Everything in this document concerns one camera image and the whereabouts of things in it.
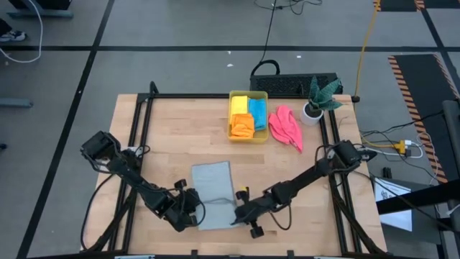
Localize yellow microfiber towel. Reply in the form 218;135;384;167
229;95;249;117

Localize white floor cable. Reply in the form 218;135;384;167
0;0;43;65

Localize grey microfiber towel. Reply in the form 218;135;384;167
190;160;241;232

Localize yellow translucent plastic bin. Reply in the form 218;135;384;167
226;90;270;145

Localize black metal beam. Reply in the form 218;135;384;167
376;178;460;216

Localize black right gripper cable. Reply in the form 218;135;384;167
267;203;293;232

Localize black perforated equipment box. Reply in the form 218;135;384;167
249;73;343;96

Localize orange microfiber towel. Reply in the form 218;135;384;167
229;113;256;140

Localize person's leg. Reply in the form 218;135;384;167
0;17;14;35

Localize person's shoe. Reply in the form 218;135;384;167
0;29;28;44

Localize pink microfiber towel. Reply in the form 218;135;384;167
268;104;304;154

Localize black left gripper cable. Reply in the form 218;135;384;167
174;196;207;227

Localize grey desk foot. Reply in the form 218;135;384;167
6;0;75;19
0;97;34;109

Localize white charger cable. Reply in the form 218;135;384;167
359;132;434;160

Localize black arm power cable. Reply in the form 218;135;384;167
360;110;445;140

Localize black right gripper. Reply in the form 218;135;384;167
230;189;276;240

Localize black aluminium table frame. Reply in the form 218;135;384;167
84;81;387;259

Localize narrow black hazard-striped mat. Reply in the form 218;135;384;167
372;0;460;12

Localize black floor cable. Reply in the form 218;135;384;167
250;0;281;77

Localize blue microfiber towel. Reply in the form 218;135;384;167
247;98;269;132

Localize yellow power plug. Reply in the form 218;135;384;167
361;138;407;155

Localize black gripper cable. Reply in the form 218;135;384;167
174;196;207;227
267;203;293;232

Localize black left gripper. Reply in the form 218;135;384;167
164;178;204;233

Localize yellow floor cable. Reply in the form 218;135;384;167
353;0;381;104

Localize potted plant in white pot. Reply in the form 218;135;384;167
299;74;344;127

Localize dark grey post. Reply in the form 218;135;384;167
441;99;460;233

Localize white printed paper sheet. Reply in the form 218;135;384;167
373;176;413;232

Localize large black hazard-striped mat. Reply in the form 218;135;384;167
387;53;460;184

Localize long black arm cable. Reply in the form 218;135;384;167
80;158;121;252

